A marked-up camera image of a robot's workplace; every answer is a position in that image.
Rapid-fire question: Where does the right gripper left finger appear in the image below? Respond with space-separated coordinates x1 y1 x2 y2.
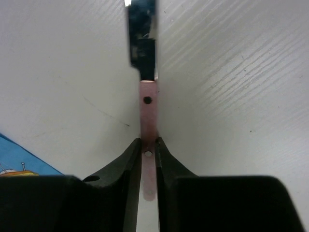
0 139 141 232

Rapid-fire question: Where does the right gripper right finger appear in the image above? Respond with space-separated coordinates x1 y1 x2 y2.
155 138 304 232

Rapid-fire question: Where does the blue space-print cloth placemat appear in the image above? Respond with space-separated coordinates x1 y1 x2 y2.
0 135 62 177

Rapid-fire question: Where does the pink-handled metal knife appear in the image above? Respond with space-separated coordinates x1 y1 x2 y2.
125 0 158 201

